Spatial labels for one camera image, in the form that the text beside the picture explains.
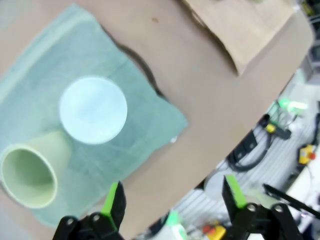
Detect white bottle green label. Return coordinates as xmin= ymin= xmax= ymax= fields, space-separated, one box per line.
xmin=162 ymin=211 xmax=187 ymax=240

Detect teal cloth mat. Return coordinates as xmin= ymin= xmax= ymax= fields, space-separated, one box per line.
xmin=0 ymin=2 xmax=189 ymax=230

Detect grey round base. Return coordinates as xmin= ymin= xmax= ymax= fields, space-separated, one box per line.
xmin=203 ymin=169 xmax=233 ymax=201

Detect yellow emergency stop box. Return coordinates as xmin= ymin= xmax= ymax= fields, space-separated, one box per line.
xmin=298 ymin=144 xmax=317 ymax=165

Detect yellow red emergency stop button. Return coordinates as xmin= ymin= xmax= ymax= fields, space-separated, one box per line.
xmin=202 ymin=224 xmax=227 ymax=240

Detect light blue bowl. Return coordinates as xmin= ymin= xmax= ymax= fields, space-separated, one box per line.
xmin=59 ymin=77 xmax=128 ymax=145

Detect beige cloth mat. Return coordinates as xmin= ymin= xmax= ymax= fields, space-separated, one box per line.
xmin=179 ymin=0 xmax=296 ymax=77

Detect black metal bracket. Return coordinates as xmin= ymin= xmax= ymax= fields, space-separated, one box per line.
xmin=233 ymin=128 xmax=258 ymax=161

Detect pale green tall cup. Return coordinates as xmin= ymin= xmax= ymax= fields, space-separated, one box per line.
xmin=0 ymin=129 xmax=75 ymax=210

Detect black cable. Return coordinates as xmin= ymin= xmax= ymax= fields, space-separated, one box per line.
xmin=226 ymin=134 xmax=273 ymax=173

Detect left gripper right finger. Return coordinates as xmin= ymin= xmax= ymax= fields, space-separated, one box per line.
xmin=222 ymin=174 xmax=301 ymax=240

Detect black rod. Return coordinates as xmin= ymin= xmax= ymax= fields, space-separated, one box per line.
xmin=262 ymin=183 xmax=320 ymax=218

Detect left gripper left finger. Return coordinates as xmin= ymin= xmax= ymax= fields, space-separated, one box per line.
xmin=56 ymin=180 xmax=127 ymax=240

